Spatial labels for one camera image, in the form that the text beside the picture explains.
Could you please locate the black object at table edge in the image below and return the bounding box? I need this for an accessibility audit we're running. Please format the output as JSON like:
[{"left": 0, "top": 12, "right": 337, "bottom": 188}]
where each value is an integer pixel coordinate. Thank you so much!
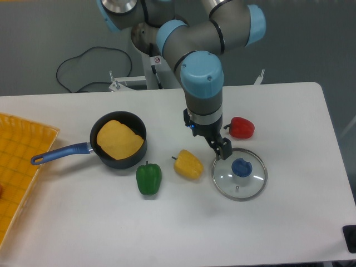
[{"left": 342, "top": 225, "right": 356, "bottom": 254}]

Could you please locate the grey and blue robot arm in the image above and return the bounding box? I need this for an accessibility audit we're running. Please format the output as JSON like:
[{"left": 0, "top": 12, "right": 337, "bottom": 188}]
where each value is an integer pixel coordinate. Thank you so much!
[{"left": 97, "top": 1, "right": 266, "bottom": 160}]

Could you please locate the yellow bell pepper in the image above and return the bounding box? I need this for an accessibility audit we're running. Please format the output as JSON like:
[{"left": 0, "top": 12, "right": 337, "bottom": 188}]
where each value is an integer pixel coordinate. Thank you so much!
[{"left": 172, "top": 150, "right": 204, "bottom": 180}]

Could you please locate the green bell pepper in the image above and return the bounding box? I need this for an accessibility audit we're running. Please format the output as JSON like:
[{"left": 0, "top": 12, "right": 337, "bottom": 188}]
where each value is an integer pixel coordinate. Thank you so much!
[{"left": 136, "top": 162, "right": 162, "bottom": 196}]

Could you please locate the black cable on floor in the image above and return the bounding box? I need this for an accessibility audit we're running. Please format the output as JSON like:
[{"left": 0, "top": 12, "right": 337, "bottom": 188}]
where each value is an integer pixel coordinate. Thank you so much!
[{"left": 56, "top": 46, "right": 132, "bottom": 93}]

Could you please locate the yellow plastic tray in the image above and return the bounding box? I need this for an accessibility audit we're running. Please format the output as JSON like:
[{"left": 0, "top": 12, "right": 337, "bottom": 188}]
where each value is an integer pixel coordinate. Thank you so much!
[{"left": 1, "top": 113, "right": 60, "bottom": 244}]

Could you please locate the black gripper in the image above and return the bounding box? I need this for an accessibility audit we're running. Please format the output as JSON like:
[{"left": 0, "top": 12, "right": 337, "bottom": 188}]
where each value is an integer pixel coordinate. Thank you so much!
[{"left": 183, "top": 108, "right": 233, "bottom": 160}]

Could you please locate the black saucepan blue handle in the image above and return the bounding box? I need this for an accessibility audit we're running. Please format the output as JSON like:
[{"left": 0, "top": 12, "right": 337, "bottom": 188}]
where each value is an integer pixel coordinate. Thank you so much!
[{"left": 31, "top": 111, "right": 147, "bottom": 169}]

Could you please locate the glass pot lid blue knob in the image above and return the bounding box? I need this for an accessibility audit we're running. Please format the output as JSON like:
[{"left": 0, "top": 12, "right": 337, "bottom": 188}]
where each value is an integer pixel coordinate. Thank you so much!
[{"left": 211, "top": 148, "right": 268, "bottom": 201}]

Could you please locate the red bell pepper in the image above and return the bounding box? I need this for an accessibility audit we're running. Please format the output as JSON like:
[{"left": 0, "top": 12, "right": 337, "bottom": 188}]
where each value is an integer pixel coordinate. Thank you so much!
[{"left": 223, "top": 117, "right": 255, "bottom": 139}]

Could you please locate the yellow bread slice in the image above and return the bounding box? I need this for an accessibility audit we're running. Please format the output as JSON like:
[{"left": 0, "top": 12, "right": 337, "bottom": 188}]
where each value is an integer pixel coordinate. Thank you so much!
[{"left": 96, "top": 120, "right": 144, "bottom": 160}]

